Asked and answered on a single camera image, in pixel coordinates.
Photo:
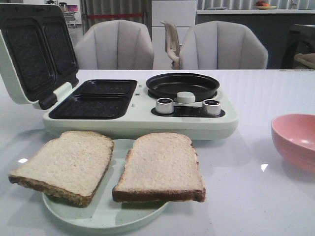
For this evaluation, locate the red barrier tape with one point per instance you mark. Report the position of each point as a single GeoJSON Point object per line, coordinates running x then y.
{"type": "Point", "coordinates": [112, 16]}

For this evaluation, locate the black appliance at right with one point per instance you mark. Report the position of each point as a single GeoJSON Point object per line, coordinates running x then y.
{"type": "Point", "coordinates": [300, 40]}

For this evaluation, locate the mint green hinged lid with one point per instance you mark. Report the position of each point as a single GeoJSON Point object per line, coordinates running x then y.
{"type": "Point", "coordinates": [36, 53]}

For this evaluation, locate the fruit plate on counter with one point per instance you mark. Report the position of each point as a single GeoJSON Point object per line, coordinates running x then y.
{"type": "Point", "coordinates": [263, 5]}

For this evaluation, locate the right grey upholstered chair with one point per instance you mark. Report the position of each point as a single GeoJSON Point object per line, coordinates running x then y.
{"type": "Point", "coordinates": [222, 45]}

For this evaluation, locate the bread slice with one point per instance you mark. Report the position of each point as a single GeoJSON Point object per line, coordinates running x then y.
{"type": "Point", "coordinates": [160, 167]}
{"type": "Point", "coordinates": [69, 167]}

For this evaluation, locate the beige office chair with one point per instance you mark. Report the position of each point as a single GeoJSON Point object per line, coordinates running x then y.
{"type": "Point", "coordinates": [172, 45]}

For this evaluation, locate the beige cushion at right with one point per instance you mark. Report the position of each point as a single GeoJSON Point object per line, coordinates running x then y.
{"type": "Point", "coordinates": [307, 60]}

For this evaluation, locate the mint green round plate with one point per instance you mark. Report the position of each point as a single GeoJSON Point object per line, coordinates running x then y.
{"type": "Point", "coordinates": [103, 215]}

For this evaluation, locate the white cabinet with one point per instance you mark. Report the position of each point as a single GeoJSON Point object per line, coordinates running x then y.
{"type": "Point", "coordinates": [180, 12]}

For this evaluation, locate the grey upholstered chair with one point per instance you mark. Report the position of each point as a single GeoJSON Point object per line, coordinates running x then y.
{"type": "Point", "coordinates": [222, 45]}
{"type": "Point", "coordinates": [115, 45]}

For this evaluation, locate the silver control knob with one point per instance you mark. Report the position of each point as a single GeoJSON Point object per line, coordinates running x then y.
{"type": "Point", "coordinates": [211, 107]}
{"type": "Point", "coordinates": [164, 106]}

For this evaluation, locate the dark counter with white top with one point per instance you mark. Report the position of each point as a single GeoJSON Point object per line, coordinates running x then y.
{"type": "Point", "coordinates": [270, 26]}

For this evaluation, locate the right silver control knob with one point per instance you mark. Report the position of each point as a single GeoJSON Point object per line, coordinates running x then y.
{"type": "Point", "coordinates": [211, 107]}

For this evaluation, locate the mint green breakfast maker base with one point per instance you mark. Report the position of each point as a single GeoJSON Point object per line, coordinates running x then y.
{"type": "Point", "coordinates": [124, 109]}

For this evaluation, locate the left grey upholstered chair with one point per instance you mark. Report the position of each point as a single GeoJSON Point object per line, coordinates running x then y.
{"type": "Point", "coordinates": [115, 45]}

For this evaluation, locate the pink bowl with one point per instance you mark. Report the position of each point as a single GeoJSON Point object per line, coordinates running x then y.
{"type": "Point", "coordinates": [293, 136]}

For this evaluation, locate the left silver control knob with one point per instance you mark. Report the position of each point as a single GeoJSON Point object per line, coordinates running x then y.
{"type": "Point", "coordinates": [164, 106]}

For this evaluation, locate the background desk with monitor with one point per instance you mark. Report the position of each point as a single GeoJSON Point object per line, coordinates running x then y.
{"type": "Point", "coordinates": [72, 13]}

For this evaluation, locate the black round frying pan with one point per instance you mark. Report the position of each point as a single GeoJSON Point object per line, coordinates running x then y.
{"type": "Point", "coordinates": [169, 84]}

